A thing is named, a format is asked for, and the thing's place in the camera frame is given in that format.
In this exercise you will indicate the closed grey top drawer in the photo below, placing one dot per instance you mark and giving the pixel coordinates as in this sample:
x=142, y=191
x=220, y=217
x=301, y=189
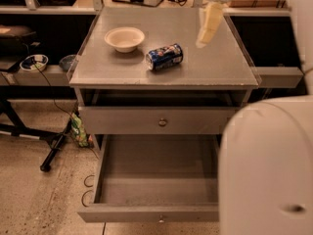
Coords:
x=155, y=120

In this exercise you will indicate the black bag on shelf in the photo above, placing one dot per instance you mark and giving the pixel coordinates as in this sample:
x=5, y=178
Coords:
x=15, y=39

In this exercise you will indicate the green chip bag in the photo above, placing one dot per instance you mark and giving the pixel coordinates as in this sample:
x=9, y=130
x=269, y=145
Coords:
x=78, y=131

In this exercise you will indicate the blue pepsi can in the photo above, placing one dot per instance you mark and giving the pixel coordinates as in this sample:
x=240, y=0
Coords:
x=164, y=57

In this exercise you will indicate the white paper bowl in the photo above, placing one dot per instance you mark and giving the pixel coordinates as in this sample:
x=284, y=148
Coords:
x=124, y=39

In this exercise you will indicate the blue white bowl on shelf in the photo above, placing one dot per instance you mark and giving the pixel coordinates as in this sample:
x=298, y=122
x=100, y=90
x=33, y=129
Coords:
x=34, y=63

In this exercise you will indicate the open grey middle drawer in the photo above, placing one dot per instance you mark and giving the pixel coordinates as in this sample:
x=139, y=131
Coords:
x=155, y=178

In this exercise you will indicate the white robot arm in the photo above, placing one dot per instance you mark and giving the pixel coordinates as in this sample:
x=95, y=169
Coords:
x=265, y=169

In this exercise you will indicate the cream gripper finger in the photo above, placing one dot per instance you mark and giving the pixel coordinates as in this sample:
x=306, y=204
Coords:
x=210, y=19

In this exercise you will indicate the grey metal shelf rack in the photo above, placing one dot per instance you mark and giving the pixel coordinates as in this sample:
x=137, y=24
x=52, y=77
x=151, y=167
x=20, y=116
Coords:
x=20, y=12

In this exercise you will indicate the grey drawer cabinet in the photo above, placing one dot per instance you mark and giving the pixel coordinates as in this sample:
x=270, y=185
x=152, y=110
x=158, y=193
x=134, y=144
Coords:
x=212, y=76

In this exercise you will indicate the dark round bowl on shelf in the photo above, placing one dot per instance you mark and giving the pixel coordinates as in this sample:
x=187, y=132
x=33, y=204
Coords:
x=66, y=62

